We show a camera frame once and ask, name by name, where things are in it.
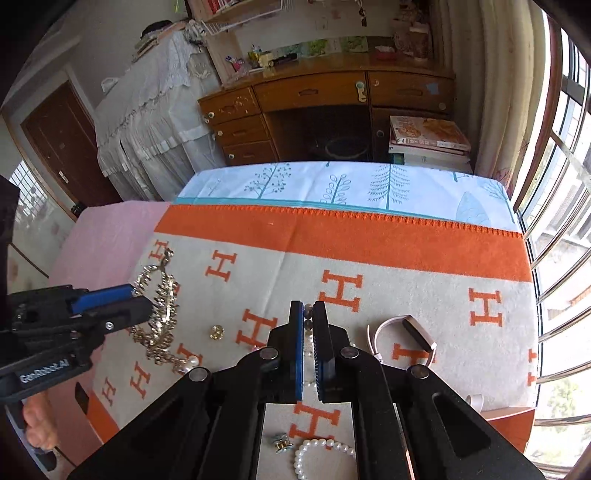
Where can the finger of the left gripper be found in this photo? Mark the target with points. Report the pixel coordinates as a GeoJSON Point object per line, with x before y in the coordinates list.
{"type": "Point", "coordinates": [99, 298]}
{"type": "Point", "coordinates": [119, 315]}

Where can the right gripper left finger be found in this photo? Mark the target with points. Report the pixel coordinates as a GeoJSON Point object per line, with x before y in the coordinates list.
{"type": "Point", "coordinates": [287, 379]}

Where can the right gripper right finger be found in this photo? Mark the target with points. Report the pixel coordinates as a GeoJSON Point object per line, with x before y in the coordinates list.
{"type": "Point", "coordinates": [328, 343]}

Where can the orange jewelry box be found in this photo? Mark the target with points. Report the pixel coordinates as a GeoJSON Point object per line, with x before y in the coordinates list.
{"type": "Point", "coordinates": [513, 423]}

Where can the person's left hand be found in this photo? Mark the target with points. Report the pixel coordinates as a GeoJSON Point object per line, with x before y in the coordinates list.
{"type": "Point", "coordinates": [41, 427]}

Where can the gold round brooch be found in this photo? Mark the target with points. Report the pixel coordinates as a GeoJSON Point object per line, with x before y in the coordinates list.
{"type": "Point", "coordinates": [216, 333]}

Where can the pink smart watch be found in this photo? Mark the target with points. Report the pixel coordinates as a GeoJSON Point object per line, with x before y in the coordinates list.
{"type": "Point", "coordinates": [401, 342]}

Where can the orange grey H blanket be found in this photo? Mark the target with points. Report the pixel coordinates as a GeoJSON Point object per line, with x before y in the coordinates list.
{"type": "Point", "coordinates": [470, 287]}

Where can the brown wooden door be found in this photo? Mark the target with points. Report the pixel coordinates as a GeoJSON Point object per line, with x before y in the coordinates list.
{"type": "Point", "coordinates": [60, 131]}

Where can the white lace covered furniture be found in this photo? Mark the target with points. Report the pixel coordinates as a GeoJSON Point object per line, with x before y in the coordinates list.
{"type": "Point", "coordinates": [151, 135]}

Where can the blue tree print sheet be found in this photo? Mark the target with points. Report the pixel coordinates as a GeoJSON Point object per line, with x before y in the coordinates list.
{"type": "Point", "coordinates": [358, 187]}

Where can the stack of books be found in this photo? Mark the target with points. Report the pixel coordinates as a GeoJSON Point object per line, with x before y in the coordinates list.
{"type": "Point", "coordinates": [429, 142]}

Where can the wooden desk with drawers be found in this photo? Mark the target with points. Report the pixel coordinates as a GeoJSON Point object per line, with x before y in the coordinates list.
{"type": "Point", "coordinates": [335, 107]}

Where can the window with metal grille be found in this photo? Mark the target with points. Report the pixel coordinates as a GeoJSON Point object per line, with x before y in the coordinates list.
{"type": "Point", "coordinates": [553, 207]}

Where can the beige curtain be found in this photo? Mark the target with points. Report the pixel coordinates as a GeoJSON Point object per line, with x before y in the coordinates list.
{"type": "Point", "coordinates": [499, 53]}

